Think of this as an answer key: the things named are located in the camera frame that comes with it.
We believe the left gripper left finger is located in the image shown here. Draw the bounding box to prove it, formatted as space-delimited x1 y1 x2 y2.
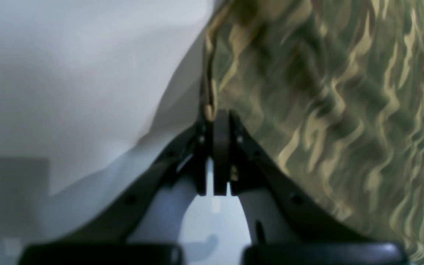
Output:
64 111 222 244

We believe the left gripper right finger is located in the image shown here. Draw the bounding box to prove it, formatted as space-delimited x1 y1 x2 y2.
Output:
219 110 373 244

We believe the camouflage t-shirt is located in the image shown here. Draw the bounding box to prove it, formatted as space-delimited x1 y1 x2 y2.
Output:
204 0 424 265

